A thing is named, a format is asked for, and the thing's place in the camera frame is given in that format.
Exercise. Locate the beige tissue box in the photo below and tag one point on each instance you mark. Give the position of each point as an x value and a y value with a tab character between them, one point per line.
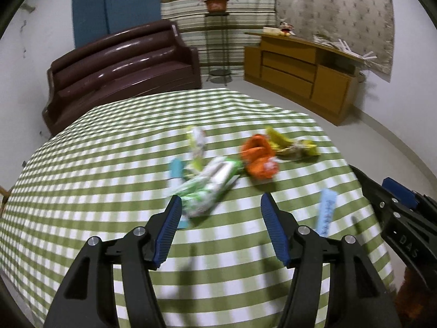
271	30

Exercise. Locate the green white plastic packaging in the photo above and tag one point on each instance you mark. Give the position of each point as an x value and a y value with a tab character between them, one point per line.
208	184

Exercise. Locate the wooden cabinet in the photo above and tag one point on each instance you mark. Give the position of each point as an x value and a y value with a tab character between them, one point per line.
286	75

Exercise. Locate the wooden chair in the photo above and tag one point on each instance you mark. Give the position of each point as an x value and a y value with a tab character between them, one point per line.
4	196

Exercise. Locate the light blue paper packet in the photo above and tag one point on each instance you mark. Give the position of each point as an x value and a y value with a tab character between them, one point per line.
326	211

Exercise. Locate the yellow wrapper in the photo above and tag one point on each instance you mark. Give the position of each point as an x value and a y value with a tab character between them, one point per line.
280	138

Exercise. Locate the teal paper strip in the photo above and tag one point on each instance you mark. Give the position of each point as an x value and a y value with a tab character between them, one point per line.
177	169

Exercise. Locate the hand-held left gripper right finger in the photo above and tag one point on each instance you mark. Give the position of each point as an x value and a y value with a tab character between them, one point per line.
273	229

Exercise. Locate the orange plastic bag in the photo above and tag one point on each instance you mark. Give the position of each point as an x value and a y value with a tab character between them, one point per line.
259	159

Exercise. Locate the striped curtain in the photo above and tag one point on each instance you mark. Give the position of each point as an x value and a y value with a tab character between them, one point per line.
184	6

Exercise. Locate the beige diamond pattern curtain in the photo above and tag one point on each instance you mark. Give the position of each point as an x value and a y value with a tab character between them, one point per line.
334	6

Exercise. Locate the person's right forearm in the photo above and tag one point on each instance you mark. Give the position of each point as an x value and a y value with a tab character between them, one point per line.
413	292

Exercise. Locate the black metal plant stand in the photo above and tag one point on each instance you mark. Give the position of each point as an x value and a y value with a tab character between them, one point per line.
216	14

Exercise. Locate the small green white wrapper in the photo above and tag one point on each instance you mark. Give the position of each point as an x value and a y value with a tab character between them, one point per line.
197	143

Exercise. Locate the white router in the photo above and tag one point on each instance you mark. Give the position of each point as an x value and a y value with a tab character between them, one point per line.
348	49

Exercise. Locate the blue curtain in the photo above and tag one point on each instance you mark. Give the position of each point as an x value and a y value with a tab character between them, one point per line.
112	3

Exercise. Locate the white air conditioner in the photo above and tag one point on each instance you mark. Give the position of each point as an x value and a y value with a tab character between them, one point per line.
26	6

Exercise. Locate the mouse plush toy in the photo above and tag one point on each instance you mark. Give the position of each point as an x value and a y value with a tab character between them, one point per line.
286	29

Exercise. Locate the potted plant in orange pot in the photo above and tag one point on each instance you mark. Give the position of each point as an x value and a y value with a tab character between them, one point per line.
216	5

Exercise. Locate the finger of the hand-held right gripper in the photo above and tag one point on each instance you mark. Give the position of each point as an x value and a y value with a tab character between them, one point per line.
399	191
375	191

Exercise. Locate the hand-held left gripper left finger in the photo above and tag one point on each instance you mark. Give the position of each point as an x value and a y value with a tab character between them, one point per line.
167	235

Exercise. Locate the white plastic bag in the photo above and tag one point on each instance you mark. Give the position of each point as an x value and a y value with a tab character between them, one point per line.
324	40

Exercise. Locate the dark brown leather sofa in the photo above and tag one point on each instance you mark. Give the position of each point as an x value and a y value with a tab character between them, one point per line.
119	68

